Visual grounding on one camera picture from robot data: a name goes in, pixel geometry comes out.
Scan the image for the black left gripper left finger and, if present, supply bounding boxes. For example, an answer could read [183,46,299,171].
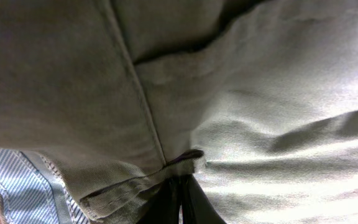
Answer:
[137,178,181,224]

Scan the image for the khaki green shorts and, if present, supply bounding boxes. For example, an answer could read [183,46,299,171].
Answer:
[0,0,358,223]

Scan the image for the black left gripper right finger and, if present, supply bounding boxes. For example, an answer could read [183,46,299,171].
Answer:
[181,175,226,224]

